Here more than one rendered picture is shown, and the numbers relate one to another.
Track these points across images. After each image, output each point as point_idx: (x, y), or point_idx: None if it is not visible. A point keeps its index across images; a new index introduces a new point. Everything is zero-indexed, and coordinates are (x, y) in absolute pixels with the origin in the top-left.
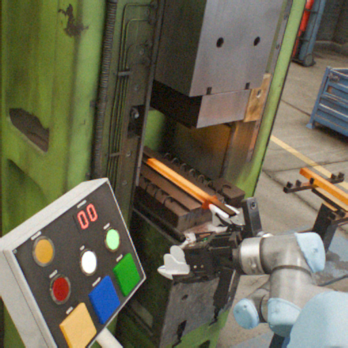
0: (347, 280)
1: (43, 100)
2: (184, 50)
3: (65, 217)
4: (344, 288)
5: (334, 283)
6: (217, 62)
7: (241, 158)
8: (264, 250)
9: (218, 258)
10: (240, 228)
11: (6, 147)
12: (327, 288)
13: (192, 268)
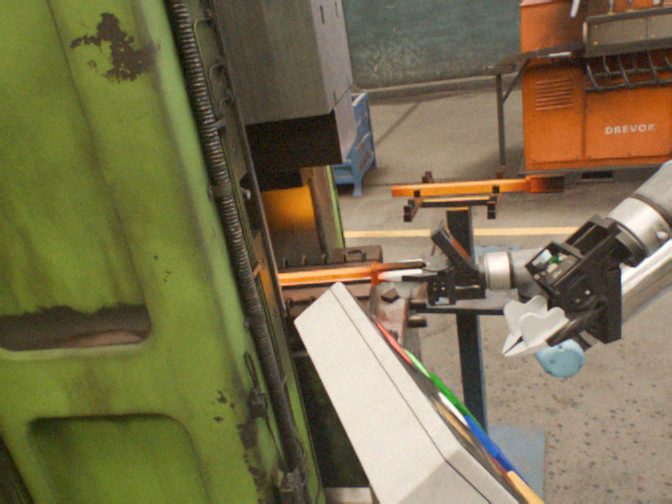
0: (433, 316)
1: (63, 264)
2: (287, 45)
3: (397, 356)
4: (440, 325)
5: (427, 328)
6: (328, 48)
7: (328, 214)
8: (663, 204)
9: (596, 267)
10: (452, 271)
11: (13, 403)
12: (427, 337)
13: (572, 306)
